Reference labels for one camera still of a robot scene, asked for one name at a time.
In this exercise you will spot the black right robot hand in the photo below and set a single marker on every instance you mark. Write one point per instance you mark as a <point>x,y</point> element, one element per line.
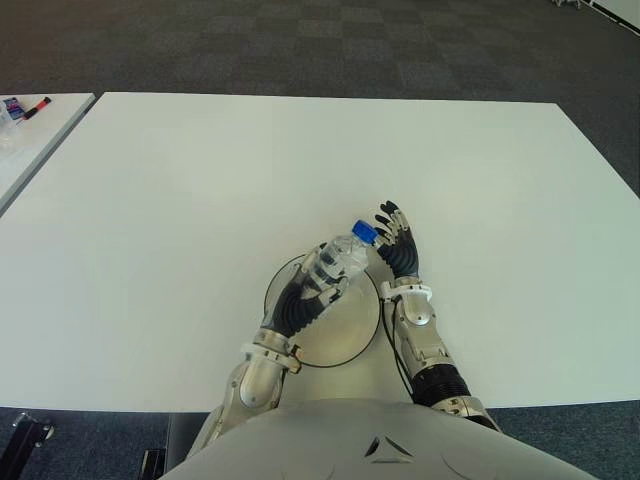
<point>405,255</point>

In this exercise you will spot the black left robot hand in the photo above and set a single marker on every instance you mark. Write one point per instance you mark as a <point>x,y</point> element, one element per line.
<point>295,310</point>

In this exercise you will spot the clear water bottle blue cap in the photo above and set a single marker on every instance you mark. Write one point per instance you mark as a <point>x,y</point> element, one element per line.
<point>345,255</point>

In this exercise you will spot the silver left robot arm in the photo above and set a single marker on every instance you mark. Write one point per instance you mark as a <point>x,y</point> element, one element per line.
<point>255,385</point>

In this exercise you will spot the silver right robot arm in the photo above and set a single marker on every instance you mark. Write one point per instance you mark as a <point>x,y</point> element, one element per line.
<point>425,345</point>

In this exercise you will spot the white plate black rim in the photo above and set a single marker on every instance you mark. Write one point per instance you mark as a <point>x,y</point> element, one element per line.
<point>350,325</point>

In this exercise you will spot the grey robot torso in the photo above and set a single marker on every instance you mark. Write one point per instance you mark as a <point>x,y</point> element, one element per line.
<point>350,445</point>

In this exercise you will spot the grey chair legs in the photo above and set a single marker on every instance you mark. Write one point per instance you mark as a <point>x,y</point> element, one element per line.
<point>565,3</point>

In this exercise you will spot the white side table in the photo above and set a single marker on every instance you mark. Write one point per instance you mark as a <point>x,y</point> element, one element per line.
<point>35,150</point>

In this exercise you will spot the white table corner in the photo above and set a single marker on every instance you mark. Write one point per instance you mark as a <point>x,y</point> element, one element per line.
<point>620,12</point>

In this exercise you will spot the red marker pen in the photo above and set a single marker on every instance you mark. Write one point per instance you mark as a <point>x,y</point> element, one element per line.
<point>37,108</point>

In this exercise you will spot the clear plastic bag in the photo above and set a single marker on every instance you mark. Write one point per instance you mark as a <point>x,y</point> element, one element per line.
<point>9,137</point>

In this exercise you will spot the blue white small packet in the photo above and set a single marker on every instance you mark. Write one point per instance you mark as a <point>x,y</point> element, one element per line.
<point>14,109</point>

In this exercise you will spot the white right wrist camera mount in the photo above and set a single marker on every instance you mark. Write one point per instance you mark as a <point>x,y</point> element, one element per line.
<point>407,289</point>

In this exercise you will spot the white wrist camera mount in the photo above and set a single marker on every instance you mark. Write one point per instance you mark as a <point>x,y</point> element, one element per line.
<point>407,289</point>
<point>267,350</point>

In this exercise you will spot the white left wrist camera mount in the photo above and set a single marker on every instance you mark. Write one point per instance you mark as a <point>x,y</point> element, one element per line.
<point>267,350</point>

